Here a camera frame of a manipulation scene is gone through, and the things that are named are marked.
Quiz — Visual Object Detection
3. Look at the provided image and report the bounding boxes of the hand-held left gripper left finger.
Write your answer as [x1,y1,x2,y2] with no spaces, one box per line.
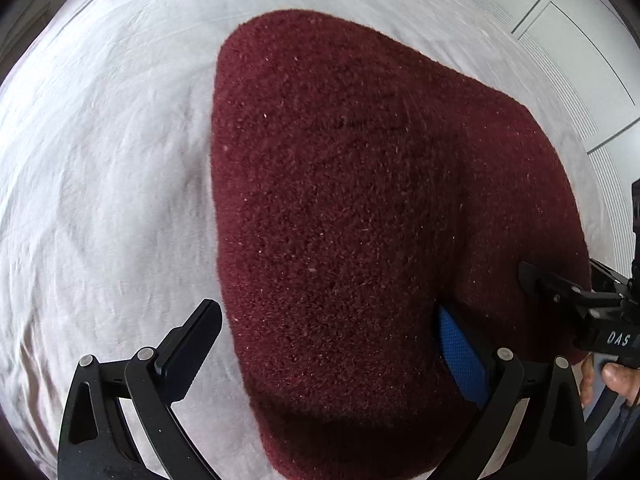
[57,299,223,480]

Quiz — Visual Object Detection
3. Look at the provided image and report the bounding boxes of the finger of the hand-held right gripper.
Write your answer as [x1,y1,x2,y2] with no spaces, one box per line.
[517,260,597,317]
[589,257,635,295]

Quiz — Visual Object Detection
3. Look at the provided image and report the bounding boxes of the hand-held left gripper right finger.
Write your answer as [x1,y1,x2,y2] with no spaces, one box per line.
[435,304,590,480]

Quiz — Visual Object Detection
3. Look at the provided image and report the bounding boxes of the maroon knit sweater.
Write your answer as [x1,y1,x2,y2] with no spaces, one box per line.
[209,8,591,480]

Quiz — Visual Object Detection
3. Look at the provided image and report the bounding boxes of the person's right hand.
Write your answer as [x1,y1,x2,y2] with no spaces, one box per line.
[579,352,640,411]

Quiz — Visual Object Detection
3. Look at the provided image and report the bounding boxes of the person's grey pants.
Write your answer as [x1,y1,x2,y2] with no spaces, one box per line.
[585,397,635,480]

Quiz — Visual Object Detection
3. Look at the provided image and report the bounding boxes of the white bed sheet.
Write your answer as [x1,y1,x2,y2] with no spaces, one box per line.
[0,0,631,480]

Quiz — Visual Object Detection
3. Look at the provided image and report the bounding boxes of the white wardrobe doors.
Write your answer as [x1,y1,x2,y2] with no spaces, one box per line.
[430,0,640,281]

